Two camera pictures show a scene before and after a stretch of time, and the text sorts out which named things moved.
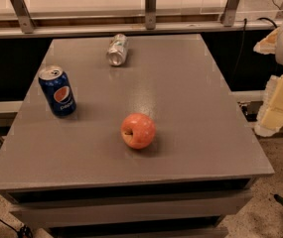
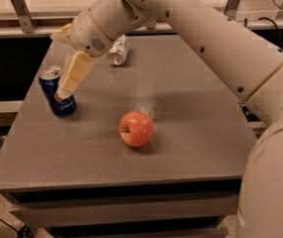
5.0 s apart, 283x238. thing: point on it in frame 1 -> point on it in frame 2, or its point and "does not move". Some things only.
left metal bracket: [21, 10] does not move
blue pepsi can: [58, 89] does not move
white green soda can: [116, 52] does not move
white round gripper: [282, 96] -> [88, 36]
